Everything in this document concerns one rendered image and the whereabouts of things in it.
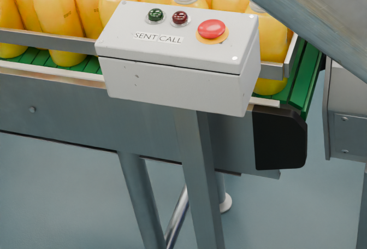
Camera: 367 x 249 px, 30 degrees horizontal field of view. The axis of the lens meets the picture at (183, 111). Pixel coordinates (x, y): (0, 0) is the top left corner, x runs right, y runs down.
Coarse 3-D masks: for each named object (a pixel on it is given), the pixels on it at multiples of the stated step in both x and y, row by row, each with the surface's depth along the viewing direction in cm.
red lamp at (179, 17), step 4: (176, 12) 91; (180, 12) 91; (184, 12) 91; (172, 16) 91; (176, 16) 91; (180, 16) 91; (184, 16) 91; (172, 20) 92; (176, 20) 91; (180, 20) 91; (184, 20) 91
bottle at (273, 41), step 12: (252, 12) 99; (264, 12) 98; (264, 24) 98; (276, 24) 99; (264, 36) 99; (276, 36) 100; (264, 48) 101; (276, 48) 101; (264, 60) 102; (276, 60) 103; (264, 84) 106; (276, 84) 106
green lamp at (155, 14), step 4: (156, 8) 93; (148, 12) 93; (152, 12) 92; (156, 12) 92; (160, 12) 92; (148, 16) 92; (152, 16) 92; (156, 16) 92; (160, 16) 92; (152, 20) 92; (156, 20) 92
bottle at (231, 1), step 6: (216, 0) 103; (222, 0) 102; (228, 0) 102; (234, 0) 102; (240, 0) 102; (246, 0) 103; (216, 6) 103; (222, 6) 103; (228, 6) 102; (234, 6) 102; (240, 6) 102; (246, 6) 103; (240, 12) 103
